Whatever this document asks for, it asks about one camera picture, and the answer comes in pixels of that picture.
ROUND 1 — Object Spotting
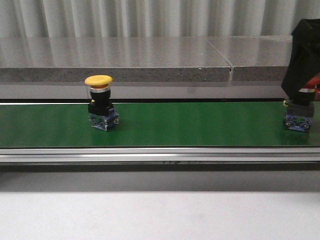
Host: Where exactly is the grey stone countertop slab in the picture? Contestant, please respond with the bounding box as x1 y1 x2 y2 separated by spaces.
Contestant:
0 35 292 85

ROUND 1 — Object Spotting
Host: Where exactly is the yellow mushroom push button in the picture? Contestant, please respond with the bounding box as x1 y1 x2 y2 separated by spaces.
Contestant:
85 75 119 131

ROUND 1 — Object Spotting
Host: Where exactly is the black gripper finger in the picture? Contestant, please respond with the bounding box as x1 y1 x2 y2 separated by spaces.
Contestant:
281 19 320 103

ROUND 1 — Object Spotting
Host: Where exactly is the red mushroom push button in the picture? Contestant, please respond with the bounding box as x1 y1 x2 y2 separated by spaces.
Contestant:
283 74 320 133

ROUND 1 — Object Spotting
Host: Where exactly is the aluminium conveyor frame rail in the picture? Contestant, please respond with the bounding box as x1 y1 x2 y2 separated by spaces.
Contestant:
0 146 320 165

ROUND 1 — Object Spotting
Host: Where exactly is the white pleated curtain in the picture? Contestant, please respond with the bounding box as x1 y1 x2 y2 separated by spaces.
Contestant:
0 0 320 38

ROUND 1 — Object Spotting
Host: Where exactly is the green conveyor belt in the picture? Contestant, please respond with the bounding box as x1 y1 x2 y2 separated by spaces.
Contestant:
0 101 320 148

